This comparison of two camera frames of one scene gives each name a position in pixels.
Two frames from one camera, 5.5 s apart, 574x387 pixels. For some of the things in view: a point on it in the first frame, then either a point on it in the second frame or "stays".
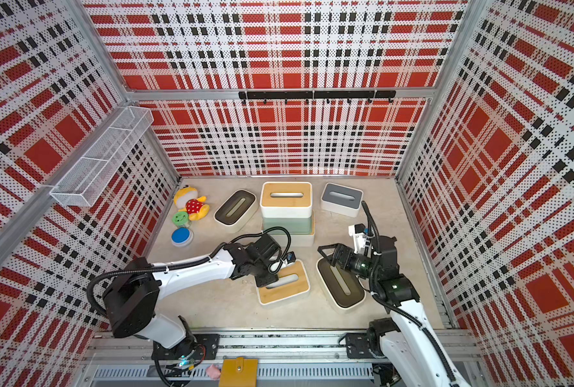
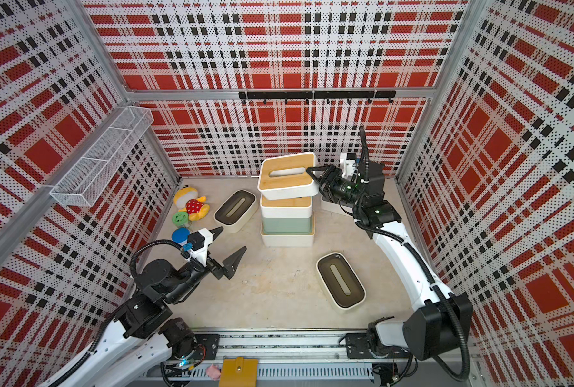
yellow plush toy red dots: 186,199 stays
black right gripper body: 361,266 -> 343,191
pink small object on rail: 213,372 stays
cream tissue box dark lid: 237,211 stays
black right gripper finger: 338,257 -> 309,170
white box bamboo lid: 293,280 -> 284,177
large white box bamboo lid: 297,240 stays
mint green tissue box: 296,226 stays
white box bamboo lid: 286,199 stays
